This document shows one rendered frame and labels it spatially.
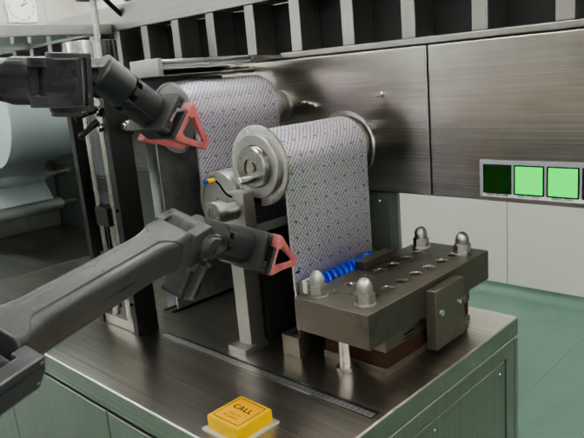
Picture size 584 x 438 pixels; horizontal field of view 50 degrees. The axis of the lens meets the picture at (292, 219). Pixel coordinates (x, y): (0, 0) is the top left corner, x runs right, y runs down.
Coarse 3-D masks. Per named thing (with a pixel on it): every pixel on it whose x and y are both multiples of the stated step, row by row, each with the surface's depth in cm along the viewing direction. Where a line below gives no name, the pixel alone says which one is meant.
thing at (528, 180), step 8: (520, 168) 113; (528, 168) 112; (536, 168) 111; (520, 176) 113; (528, 176) 112; (536, 176) 111; (520, 184) 113; (528, 184) 112; (536, 184) 111; (520, 192) 114; (528, 192) 112; (536, 192) 112
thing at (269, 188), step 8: (360, 128) 127; (248, 136) 112; (256, 136) 110; (240, 144) 114; (248, 144) 112; (256, 144) 111; (264, 144) 110; (272, 144) 109; (272, 152) 109; (272, 160) 109; (272, 168) 110; (280, 168) 109; (272, 176) 110; (280, 176) 110; (272, 184) 110; (256, 192) 114; (264, 192) 112; (272, 192) 112
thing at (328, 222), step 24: (288, 192) 110; (312, 192) 115; (336, 192) 120; (360, 192) 125; (288, 216) 111; (312, 216) 116; (336, 216) 121; (360, 216) 126; (312, 240) 116; (336, 240) 122; (360, 240) 127; (312, 264) 117; (336, 264) 122
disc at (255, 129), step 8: (248, 128) 113; (256, 128) 111; (264, 128) 110; (240, 136) 115; (264, 136) 110; (272, 136) 109; (280, 144) 108; (232, 152) 117; (280, 152) 108; (232, 160) 118; (280, 160) 109; (288, 160) 108; (232, 168) 118; (288, 168) 108; (288, 176) 109; (280, 184) 110; (280, 192) 111; (256, 200) 116; (264, 200) 114; (272, 200) 113
